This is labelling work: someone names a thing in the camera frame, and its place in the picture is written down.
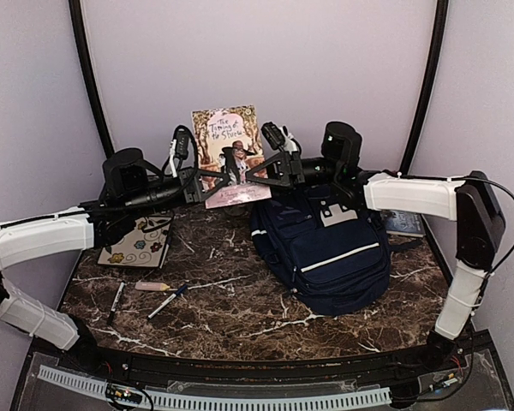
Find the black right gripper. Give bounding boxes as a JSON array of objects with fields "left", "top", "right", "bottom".
[{"left": 242, "top": 151, "right": 342, "bottom": 198}]

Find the pink Taming of Shrew book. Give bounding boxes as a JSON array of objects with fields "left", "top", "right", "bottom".
[{"left": 191, "top": 105, "right": 272, "bottom": 209}]

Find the navy blue student backpack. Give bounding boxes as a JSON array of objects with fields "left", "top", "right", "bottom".
[{"left": 250, "top": 185, "right": 422, "bottom": 317}]

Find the dark blue hardcover book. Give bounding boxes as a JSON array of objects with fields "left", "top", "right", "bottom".
[{"left": 380, "top": 210, "right": 425, "bottom": 238}]

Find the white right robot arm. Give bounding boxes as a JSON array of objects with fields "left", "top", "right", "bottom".
[{"left": 246, "top": 121, "right": 505, "bottom": 372}]

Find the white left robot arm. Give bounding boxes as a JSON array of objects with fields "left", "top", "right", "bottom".
[{"left": 0, "top": 147, "right": 230, "bottom": 373}]

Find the blue capped marker pen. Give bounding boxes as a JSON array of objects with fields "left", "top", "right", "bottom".
[{"left": 147, "top": 283, "right": 188, "bottom": 319}]

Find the pink crayon shaped eraser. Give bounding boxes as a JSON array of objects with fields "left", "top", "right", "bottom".
[{"left": 134, "top": 282, "right": 170, "bottom": 292}]

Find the black marker pen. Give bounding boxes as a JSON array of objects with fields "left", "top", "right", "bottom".
[{"left": 106, "top": 282, "right": 126, "bottom": 325}]

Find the black right frame post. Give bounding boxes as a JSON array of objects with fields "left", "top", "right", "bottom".
[{"left": 399, "top": 0, "right": 449, "bottom": 174}]

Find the black frame post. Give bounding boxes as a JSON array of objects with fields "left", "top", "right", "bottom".
[
  {"left": 68, "top": 0, "right": 115, "bottom": 158},
  {"left": 399, "top": 0, "right": 449, "bottom": 174}
]

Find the black front table rail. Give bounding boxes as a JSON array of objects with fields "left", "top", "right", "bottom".
[{"left": 92, "top": 347, "right": 432, "bottom": 384}]

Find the black left frame post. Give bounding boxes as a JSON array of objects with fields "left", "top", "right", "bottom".
[{"left": 68, "top": 0, "right": 115, "bottom": 158}]

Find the white cable duct strip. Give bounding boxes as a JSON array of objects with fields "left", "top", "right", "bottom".
[{"left": 37, "top": 365, "right": 392, "bottom": 410}]

